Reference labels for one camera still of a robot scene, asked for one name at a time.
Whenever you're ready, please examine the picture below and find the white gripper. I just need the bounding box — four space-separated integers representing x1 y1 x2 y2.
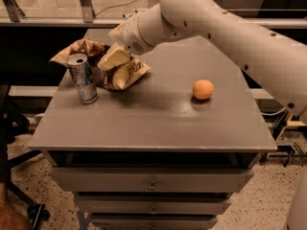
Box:
97 11 156 70

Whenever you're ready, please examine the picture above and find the brown chip bag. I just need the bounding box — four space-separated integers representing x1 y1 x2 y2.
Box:
51 39 151 91

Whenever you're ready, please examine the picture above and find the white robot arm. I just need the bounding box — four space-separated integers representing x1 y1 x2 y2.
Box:
108 0 307 123

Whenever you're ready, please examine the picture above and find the redbull can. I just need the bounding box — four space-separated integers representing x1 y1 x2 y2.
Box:
66 54 98 104

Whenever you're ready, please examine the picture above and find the orange fruit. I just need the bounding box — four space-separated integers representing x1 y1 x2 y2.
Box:
192 80 214 101

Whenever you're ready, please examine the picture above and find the grey drawer cabinet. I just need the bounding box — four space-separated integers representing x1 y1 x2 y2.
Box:
30 37 275 230

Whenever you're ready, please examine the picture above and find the black office chair base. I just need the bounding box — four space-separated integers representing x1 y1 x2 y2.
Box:
0 84 50 230

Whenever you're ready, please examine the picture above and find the floor cable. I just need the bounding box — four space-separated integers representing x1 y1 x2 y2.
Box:
94 0 150 18

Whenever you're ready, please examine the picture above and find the metal railing frame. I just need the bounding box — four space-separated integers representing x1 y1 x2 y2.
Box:
0 0 307 30

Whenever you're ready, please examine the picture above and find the yellow stand frame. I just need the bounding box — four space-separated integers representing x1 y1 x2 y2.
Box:
260 112 307 168

